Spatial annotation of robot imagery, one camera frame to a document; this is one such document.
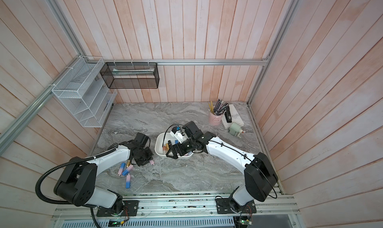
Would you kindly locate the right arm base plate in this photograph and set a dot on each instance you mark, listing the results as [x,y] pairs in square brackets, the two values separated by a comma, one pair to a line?
[229,206]

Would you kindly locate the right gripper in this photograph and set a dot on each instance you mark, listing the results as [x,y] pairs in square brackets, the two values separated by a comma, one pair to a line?
[179,147]

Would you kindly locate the orange lip gloss tube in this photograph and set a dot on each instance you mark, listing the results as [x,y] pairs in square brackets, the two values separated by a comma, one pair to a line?
[164,150]

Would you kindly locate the green pencil sharpener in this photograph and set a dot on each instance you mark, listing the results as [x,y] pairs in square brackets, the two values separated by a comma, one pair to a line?
[236,130]

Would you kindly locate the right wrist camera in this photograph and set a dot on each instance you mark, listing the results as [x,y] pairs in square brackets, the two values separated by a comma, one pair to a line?
[178,134]

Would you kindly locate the black stapler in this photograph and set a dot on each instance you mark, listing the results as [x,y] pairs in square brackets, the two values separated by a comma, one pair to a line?
[228,115]

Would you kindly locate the white wire shelf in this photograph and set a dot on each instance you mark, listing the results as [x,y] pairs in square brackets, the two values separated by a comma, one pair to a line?
[84,93]

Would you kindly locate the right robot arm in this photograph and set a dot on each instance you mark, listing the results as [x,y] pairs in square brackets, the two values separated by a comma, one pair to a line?
[259,175]

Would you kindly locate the white book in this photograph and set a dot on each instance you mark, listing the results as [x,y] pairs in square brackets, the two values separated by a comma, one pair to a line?
[235,118]

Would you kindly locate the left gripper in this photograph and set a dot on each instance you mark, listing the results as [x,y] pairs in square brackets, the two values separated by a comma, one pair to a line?
[150,156]

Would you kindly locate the white storage box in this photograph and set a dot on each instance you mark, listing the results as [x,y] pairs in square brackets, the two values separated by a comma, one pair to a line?
[161,141]

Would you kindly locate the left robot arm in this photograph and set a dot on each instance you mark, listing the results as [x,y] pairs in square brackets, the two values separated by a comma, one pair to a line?
[77,183]

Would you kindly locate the pink pen cup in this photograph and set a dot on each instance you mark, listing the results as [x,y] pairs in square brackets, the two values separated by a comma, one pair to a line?
[214,119]

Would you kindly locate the black mesh basket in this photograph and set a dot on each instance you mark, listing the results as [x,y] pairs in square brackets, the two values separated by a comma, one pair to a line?
[130,75]

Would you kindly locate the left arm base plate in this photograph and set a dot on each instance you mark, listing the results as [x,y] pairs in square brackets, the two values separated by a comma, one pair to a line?
[123,208]

